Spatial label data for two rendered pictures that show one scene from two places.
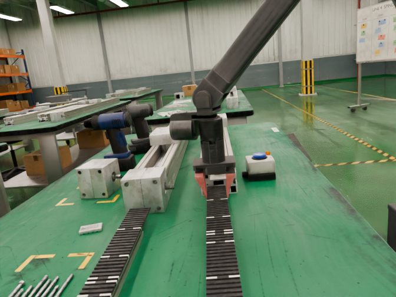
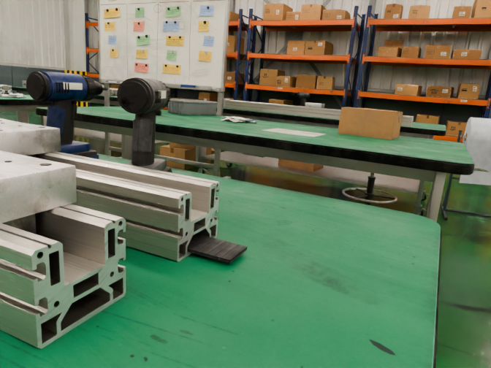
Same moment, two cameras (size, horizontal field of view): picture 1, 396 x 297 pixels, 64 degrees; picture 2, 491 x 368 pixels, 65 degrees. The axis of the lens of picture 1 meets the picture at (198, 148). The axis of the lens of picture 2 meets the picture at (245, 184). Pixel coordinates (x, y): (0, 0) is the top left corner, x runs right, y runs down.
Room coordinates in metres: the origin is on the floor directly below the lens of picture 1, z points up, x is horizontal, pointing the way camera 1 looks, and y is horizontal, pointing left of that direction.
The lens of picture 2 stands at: (1.85, -0.35, 0.99)
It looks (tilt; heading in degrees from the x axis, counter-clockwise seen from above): 14 degrees down; 110
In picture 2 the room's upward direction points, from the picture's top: 4 degrees clockwise
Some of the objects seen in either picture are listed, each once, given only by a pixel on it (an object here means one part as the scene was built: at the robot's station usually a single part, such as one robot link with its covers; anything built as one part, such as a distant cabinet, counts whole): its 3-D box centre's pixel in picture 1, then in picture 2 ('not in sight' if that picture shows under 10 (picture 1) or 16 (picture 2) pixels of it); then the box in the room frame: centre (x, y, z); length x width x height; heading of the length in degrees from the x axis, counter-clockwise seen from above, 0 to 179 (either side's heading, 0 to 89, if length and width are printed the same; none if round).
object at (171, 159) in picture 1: (169, 150); (2, 172); (1.23, 0.12, 0.82); 0.80 x 0.10 x 0.09; 176
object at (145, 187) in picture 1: (151, 189); not in sight; (0.78, 0.13, 0.83); 0.12 x 0.09 x 0.10; 86
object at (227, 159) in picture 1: (213, 152); not in sight; (0.75, -0.04, 0.92); 0.10 x 0.07 x 0.07; 86
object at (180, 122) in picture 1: (193, 115); not in sight; (0.76, 0.00, 1.01); 0.12 x 0.09 x 0.12; 68
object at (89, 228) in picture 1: (91, 228); not in sight; (0.68, 0.27, 0.78); 0.05 x 0.03 x 0.01; 100
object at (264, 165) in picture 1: (257, 167); not in sight; (0.93, -0.18, 0.81); 0.10 x 0.08 x 0.06; 86
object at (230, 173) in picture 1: (220, 180); not in sight; (0.75, -0.05, 0.85); 0.07 x 0.07 x 0.09; 86
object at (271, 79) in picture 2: not in sight; (300, 69); (-0.65, 10.00, 1.58); 2.83 x 0.98 x 3.15; 174
